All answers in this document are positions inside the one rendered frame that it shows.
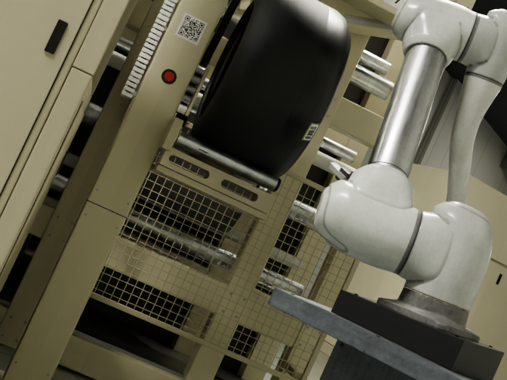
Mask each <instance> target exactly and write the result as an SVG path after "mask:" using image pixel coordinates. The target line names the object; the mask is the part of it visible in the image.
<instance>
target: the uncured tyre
mask: <svg viewBox="0 0 507 380"><path fill-rule="evenodd" d="M351 43H352V39H351V35H350V32H349V28H348V26H347V23H346V19H345V18H344V17H343V16H342V15H341V14H340V13H339V12H338V11H336V10H334V9H333V8H331V7H329V6H327V5H325V4H323V3H321V2H319V1H318V0H253V1H252V2H251V3H250V5H249V6H248V7H247V9H246V11H245V12H244V13H243V15H242V17H241V19H240V20H239V21H238V24H237V26H236V27H235V29H234V31H233V33H232V34H231V36H230V38H229V40H228V42H227V44H226V46H225V48H224V50H223V52H222V54H221V56H220V58H219V60H218V62H217V64H216V66H215V68H214V71H213V73H212V75H211V77H210V80H209V82H208V83H207V87H206V88H205V91H204V93H203V96H202V98H201V102H200V103H199V106H198V110H197V112H196V116H195V120H194V123H193V126H192V132H191V136H193V137H195V138H196V139H199V140H201V141H202V142H205V143H207V144H209V145H211V146H213V147H215V148H217V149H219V150H222V151H224V152H226V153H228V154H230V155H232V156H234V157H236V158H239V159H241V160H243V161H245V162H247V163H249V164H252V165H254V166H255V167H258V168H260V169H261V170H264V171H266V172H267V173H270V174H272V175H274V176H277V177H280V176H282V175H284V174H285V173H286V172H287V171H289V169H290V168H292V166H293V165H294V164H295V163H296V161H297V160H298V159H299V157H300V156H301V154H302V153H303V152H304V150H305V149H306V147H307V145H308V144H309V143H310V141H305V140H302V138H303V136H304V135H305V133H306V131H307V130H308V128H309V125H310V124H311V123H316V124H321V122H322V120H323V118H324V116H325V115H326V113H327V110H328V109H329V107H330V104H331V102H332V100H333V98H334V96H335V93H336V91H337V88H338V87H339V84H340V81H341V79H342V76H343V73H344V71H345V68H346V64H347V61H348V58H349V53H350V49H351Z"/></svg>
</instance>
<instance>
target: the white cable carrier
mask: <svg viewBox="0 0 507 380"><path fill-rule="evenodd" d="M177 1H178V0H165V1H164V4H163V5H162V7H161V10H160V12H159V14H158V16H157V18H156V20H155V23H154V24H153V27H152V29H151V31H150V33H149V35H148V38H147V39H146V43H145V44H144V46H143V48H142V50H141V52H140V55H139V57H138V58H137V61H136V62H135V64H134V67H133V69H132V71H131V73H130V75H129V77H128V81H127V82H126V84H125V86H124V88H123V91H122V92H121V95H122V96H123V97H126V98H128V99H130V100H131V98H132V97H135V96H136V95H137V92H135V90H136V89H137V85H138V84H139V83H140V79H141V78H142V75H143V73H144V70H145V69H146V67H147V65H148V63H149V61H150V59H151V56H152V54H153V51H154V50H155V47H156V45H157V44H158V41H159V39H160V37H161V35H162V33H163V32H166V31H167V27H166V25H167V22H168V21H169V18H170V16H171V14H172V12H173V9H174V8H175V5H176V3H177Z"/></svg>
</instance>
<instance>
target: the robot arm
mask: <svg viewBox="0 0 507 380"><path fill-rule="evenodd" d="M392 31H393V33H394V35H395V37H396V38H397V39H398V40H399V41H402V47H403V54H404V62H403V64H402V67H401V70H400V72H399V75H398V79H397V81H396V83H395V87H394V90H393V92H392V95H391V98H390V102H389V105H388V108H387V110H386V114H385V117H384V119H383V122H382V125H381V128H380V130H379V133H378V136H377V138H376V142H375V144H374V147H373V151H372V153H371V156H370V159H369V161H368V164H367V165H366V166H363V167H361V168H359V169H357V170H356V171H352V172H351V173H350V172H349V171H348V170H347V169H346V168H344V167H340V165H338V163H334V162H330V163H329V164H328V167H329V168H330V169H331V170H332V171H333V172H334V173H335V174H336V176H335V178H336V179H337V180H338V181H336V182H333V183H331V184H330V185H329V186H328V187H327V188H326V189H325V190H324V191H323V192H322V195H321V198H320V201H319V203H318V208H317V211H316V214H315V221H314V226H315V228H316V229H317V231H318V233H319V234H320V236H321V237H322V238H323V239H324V240H325V241H326V242H328V243H329V244H330V245H331V246H332V247H334V248H335V249H337V250H339V251H340V252H341V253H343V254H345V255H347V256H349V257H351V258H353V259H356V260H358V261H360V262H363V263H365V264H367V265H370V266H373V267H375V268H379V269H382V270H385V271H390V272H392V273H394V274H397V275H398V276H400V277H402V278H403V279H405V280H406V282H405V284H404V288H403V290H402V291H401V294H400V296H399V297H398V299H387V298H381V297H379V298H378V299H377V302H376V303H378V304H380V305H383V306H385V307H387V308H390V309H392V310H394V311H397V312H399V313H402V314H404V315H407V316H408V317H412V318H413V319H416V320H418V321H421V322H423V323H426V324H428V325H429V326H433V327H434V328H437V329H439V330H442V331H445V332H447V333H451V334H454V335H457V336H460V337H463V338H465V339H468V340H471V341H473V342H477V343H479V341H480V338H481V337H480V336H478V335H476V334H475V333H473V332H472V331H471V330H470V329H468V328H467V327H466V323H467V320H468V317H469V312H470V311H471V308H472V305H473V303H474V301H475V300H476V298H477V296H478V293H479V291H480V288H481V285H482V283H483V281H484V277H485V274H486V272H487V268H488V265H489V262H490V256H491V251H492V230H491V227H490V222H489V219H488V218H487V216H485V215H484V214H483V213H482V212H480V211H478V210H476V209H474V208H472V207H470V206H468V205H466V201H467V195H468V189H469V177H470V170H471V164H472V152H473V146H474V141H475V136H476V133H477V130H478V127H479V124H480V123H481V120H482V118H483V117H484V115H485V113H486V111H487V110H488V109H489V107H490V105H491V103H492V102H493V100H494V99H495V97H496V95H497V94H498V93H499V91H500V90H501V88H502V86H503V84H504V82H505V80H506V79H507V10H504V9H499V10H498V9H496V10H492V11H489V12H488V14H487V16H485V15H483V14H478V13H476V12H474V11H471V10H469V9H468V8H466V7H464V6H462V5H458V4H457V3H454V2H450V1H448V0H403V1H402V3H401V5H400V7H399V9H398V11H397V13H396V15H395V17H394V19H393V21H392ZM452 60H455V61H457V62H459V63H461V64H463V65H465V66H467V68H466V73H465V75H464V79H463V83H462V90H461V94H460V98H459V103H458V106H457V110H456V115H455V118H454V122H453V129H452V133H451V138H450V154H449V169H448V184H447V200H446V202H443V203H440V204H438V205H436V206H434V208H433V210H432V212H427V211H421V210H418V209H417V208H414V207H413V206H414V198H413V197H414V190H413V186H412V185H411V184H410V181H409V180H408V179H409V175H410V172H411V169H412V166H413V163H414V160H415V157H416V153H417V150H418V148H419V144H420V141H421V139H422V136H423V131H424V129H425V126H426V122H427V120H428V117H429V113H430V110H431V107H432V104H433V101H434V98H435V94H436V92H437V89H438V85H439V82H440V80H441V76H442V73H443V71H444V68H446V67H447V66H448V65H449V64H450V63H451V62H452ZM406 287H407V288H406ZM408 288H409V289H408ZM410 289H411V290H410ZM414 290H415V291H414ZM416 291H417V292H416ZM423 294H425V295H423ZM431 297H432V298H431ZM439 300H440V301H439ZM441 301H442V302H441ZM445 302H446V303H445ZM448 304H449V305H448ZM452 305H453V306H452ZM454 306H455V307H454ZM456 307H457V308H456ZM460 308H461V309H460Z"/></svg>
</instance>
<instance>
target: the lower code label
mask: <svg viewBox="0 0 507 380"><path fill-rule="evenodd" d="M206 26H207V23H206V22H204V21H202V20H200V19H198V18H196V17H193V16H192V15H190V14H187V13H185V14H184V16H183V18H182V20H181V23H180V25H179V27H178V29H177V31H176V33H175V35H177V36H179V37H181V38H183V39H185V40H187V41H189V42H191V43H193V44H195V45H197V46H198V43H199V41H200V39H201V37H202V35H203V33H204V30H205V28H206Z"/></svg>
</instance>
